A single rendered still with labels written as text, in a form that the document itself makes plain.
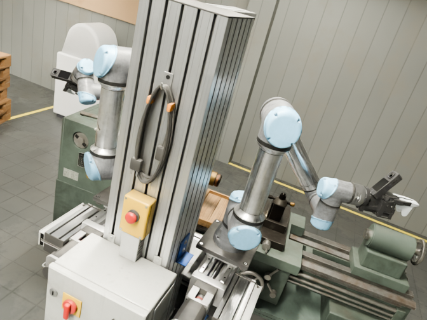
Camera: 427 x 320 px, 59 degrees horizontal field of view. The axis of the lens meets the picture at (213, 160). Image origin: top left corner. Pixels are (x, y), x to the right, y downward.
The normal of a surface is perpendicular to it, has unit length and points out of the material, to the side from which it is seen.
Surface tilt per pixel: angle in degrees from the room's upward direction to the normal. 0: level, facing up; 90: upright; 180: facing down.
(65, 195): 90
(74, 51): 90
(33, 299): 0
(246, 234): 97
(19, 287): 0
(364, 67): 90
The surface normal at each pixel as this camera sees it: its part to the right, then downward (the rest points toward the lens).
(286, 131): 0.04, 0.31
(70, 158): -0.27, 0.35
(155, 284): 0.24, -0.88
